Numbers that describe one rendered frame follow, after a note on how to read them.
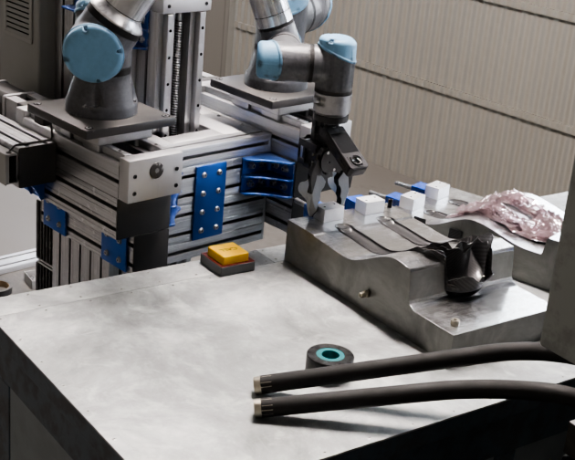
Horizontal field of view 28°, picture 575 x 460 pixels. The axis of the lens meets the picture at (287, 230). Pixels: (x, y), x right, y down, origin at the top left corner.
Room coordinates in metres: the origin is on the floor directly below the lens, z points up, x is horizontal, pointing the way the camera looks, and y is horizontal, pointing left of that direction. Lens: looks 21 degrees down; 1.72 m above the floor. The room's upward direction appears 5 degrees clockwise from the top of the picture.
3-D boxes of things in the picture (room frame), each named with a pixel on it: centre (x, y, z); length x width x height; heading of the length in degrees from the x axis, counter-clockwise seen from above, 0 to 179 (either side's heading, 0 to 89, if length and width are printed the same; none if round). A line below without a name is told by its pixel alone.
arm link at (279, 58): (2.22, 0.04, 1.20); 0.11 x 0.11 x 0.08; 4
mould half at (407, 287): (2.04, -0.25, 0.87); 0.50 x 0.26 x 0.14; 37
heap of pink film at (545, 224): (2.32, -0.48, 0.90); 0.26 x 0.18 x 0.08; 54
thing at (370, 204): (2.29, -0.14, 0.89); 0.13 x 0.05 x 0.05; 37
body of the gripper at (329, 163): (2.22, -0.06, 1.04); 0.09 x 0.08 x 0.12; 37
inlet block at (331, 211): (2.23, -0.05, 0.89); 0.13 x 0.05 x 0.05; 37
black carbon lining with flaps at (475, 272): (2.06, -0.25, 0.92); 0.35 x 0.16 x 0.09; 37
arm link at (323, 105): (2.21, -0.06, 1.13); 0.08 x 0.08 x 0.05
